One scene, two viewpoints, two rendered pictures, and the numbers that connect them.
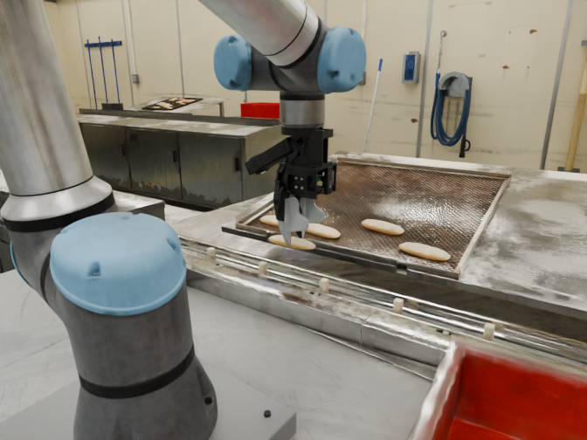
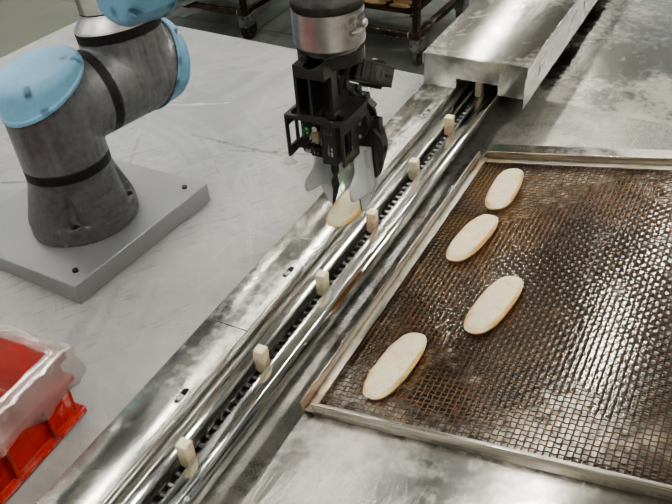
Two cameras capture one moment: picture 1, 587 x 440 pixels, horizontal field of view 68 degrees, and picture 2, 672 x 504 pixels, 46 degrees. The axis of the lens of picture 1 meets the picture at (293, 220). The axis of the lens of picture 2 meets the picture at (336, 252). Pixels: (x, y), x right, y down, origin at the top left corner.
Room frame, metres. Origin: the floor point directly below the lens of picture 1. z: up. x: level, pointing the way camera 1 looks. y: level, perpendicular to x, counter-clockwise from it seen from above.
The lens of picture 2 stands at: (0.70, -0.80, 1.48)
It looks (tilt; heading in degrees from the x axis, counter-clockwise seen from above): 38 degrees down; 87
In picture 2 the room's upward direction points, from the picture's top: 5 degrees counter-clockwise
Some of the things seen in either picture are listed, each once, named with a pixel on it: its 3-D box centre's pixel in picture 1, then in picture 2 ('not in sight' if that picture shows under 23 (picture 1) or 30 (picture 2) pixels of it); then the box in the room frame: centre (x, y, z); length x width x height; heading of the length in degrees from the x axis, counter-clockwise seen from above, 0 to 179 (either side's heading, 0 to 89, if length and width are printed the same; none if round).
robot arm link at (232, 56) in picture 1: (261, 63); not in sight; (0.67, 0.05, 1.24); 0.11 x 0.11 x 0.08; 44
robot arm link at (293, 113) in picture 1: (302, 113); (331, 26); (0.76, -0.02, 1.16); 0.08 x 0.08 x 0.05
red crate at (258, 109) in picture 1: (270, 110); not in sight; (4.57, 0.24, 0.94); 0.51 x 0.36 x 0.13; 60
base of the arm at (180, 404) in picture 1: (143, 386); (75, 186); (0.40, 0.16, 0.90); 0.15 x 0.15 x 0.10
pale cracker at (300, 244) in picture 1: (291, 241); (351, 202); (0.77, 0.00, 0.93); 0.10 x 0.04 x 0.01; 56
